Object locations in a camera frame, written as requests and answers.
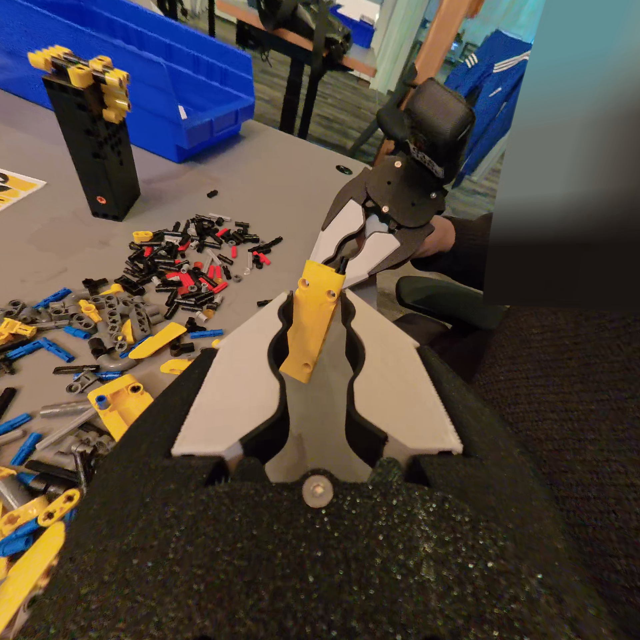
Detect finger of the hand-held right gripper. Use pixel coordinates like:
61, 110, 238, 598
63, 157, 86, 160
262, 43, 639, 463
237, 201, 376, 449
344, 231, 407, 291
315, 199, 369, 266

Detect pile of mixed toy bricks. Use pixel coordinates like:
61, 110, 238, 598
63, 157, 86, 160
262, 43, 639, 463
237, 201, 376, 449
0, 285, 226, 640

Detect person's right forearm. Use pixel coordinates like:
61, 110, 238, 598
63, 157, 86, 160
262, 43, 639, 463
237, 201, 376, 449
442, 214, 493, 288

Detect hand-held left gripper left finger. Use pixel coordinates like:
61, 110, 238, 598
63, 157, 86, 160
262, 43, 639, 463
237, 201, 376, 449
171, 291, 294, 459

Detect blue jacket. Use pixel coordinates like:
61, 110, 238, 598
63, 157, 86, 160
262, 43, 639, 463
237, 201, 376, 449
442, 27, 533, 188

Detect yellow brick assembly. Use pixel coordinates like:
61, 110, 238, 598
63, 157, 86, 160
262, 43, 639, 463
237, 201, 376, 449
87, 372, 155, 443

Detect person's dark trousers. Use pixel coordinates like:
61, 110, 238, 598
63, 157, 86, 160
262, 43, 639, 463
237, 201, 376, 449
395, 312, 481, 386

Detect black office chair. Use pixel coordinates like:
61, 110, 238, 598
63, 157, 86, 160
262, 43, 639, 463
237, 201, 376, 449
395, 275, 507, 331

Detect black brick tower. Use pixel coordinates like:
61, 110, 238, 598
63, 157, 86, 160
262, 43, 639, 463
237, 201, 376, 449
27, 45, 142, 222

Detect yellow panel brick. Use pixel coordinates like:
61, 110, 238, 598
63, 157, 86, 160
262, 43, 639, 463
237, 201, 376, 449
278, 259, 347, 385

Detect blue storage bin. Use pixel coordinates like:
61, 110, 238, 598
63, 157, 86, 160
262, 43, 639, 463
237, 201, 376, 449
0, 0, 256, 163

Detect yellow black sticker sheet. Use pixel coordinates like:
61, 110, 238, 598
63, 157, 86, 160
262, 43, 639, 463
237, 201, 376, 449
0, 167, 47, 213

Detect background wooden desk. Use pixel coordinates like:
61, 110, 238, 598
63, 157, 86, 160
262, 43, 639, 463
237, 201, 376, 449
215, 0, 378, 141

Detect black bag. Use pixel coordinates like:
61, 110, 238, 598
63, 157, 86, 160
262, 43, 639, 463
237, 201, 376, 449
255, 0, 353, 51

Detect person's right hand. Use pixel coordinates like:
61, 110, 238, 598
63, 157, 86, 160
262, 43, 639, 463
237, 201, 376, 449
412, 216, 457, 259

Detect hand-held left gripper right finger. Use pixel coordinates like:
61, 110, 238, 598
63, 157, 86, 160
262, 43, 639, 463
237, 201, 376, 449
341, 289, 463, 464

